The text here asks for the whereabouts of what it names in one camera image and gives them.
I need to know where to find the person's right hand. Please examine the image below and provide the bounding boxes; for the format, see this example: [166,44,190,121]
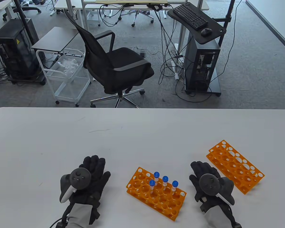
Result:
[189,161,223,213]

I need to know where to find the person's left hand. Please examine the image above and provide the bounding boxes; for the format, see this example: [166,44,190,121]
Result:
[70,155,111,209]

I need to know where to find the orange test tube rack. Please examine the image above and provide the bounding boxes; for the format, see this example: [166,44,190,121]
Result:
[126,167,187,221]
[206,140,265,195]

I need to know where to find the person's left forearm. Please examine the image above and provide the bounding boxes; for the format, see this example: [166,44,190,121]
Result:
[67,203,94,228]

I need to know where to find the black stand base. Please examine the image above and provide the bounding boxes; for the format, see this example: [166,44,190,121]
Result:
[184,71,222,97]

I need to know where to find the black computer tower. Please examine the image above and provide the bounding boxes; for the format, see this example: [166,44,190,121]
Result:
[183,36,221,90]

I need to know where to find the black office chair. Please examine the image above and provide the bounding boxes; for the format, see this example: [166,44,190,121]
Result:
[63,9,155,108]

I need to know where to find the clear plastic bag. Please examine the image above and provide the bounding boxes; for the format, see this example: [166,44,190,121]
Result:
[57,58,77,74]

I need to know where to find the dark grey side table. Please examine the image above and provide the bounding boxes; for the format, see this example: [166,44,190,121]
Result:
[31,27,79,53]

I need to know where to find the black keyboard tray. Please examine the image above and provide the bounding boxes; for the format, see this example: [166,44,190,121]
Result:
[167,3,227,45]

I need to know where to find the black tower with yellow sticker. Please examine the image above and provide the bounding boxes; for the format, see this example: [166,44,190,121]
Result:
[0,18,47,86]

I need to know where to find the black keyboard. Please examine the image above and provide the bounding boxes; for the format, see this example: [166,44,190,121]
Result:
[172,4,208,30]

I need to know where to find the black stand pole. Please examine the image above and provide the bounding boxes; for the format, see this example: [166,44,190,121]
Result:
[218,0,235,47]
[11,0,38,47]

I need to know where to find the grey chair base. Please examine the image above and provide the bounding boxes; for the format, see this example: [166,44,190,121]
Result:
[120,9,155,27]

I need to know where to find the long white desk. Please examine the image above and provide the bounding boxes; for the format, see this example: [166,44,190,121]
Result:
[54,0,210,51]

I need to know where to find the black chair base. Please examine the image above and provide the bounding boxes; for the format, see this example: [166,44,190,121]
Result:
[22,6,42,14]

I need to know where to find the small white desk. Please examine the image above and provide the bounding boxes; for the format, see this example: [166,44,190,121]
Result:
[0,0,13,22]

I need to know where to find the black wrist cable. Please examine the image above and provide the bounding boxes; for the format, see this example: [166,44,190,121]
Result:
[49,204,73,228]

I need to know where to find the white wire cart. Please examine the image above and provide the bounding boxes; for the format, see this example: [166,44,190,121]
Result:
[36,48,92,107]

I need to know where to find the black cable bundle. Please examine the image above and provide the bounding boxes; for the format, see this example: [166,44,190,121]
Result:
[157,9,189,85]

